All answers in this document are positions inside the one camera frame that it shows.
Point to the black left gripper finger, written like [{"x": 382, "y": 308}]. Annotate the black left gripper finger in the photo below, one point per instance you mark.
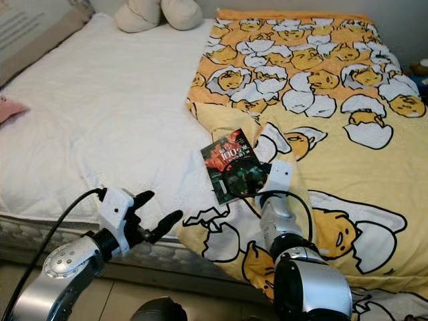
[
  {"x": 143, "y": 200},
  {"x": 167, "y": 226}
]

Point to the dark cover book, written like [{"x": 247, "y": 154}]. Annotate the dark cover book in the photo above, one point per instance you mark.
[{"x": 231, "y": 167}]

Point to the pink square pillow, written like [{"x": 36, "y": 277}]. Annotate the pink square pillow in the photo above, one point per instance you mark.
[{"x": 8, "y": 109}]

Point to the yellow cartoon egg blanket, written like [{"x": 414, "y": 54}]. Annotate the yellow cartoon egg blanket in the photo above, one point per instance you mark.
[{"x": 307, "y": 67}]

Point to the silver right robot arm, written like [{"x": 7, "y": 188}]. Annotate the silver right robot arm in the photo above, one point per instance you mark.
[{"x": 314, "y": 287}]

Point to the robot left leg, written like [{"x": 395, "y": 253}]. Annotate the robot left leg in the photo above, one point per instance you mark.
[{"x": 159, "y": 311}]

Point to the white mattress pad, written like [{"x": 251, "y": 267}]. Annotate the white mattress pad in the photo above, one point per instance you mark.
[{"x": 107, "y": 120}]

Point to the beige plush toy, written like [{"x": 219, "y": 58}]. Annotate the beige plush toy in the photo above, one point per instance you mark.
[{"x": 137, "y": 17}]

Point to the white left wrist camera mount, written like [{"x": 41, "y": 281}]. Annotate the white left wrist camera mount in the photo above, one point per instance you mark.
[{"x": 115, "y": 207}]

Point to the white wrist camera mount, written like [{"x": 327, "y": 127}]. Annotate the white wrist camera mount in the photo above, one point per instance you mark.
[
  {"x": 115, "y": 207},
  {"x": 281, "y": 177}
]

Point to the beige bed frame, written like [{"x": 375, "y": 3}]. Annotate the beige bed frame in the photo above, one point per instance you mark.
[{"x": 194, "y": 281}]

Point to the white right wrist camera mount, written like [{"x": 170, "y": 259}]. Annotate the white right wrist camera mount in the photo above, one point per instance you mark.
[{"x": 281, "y": 177}]

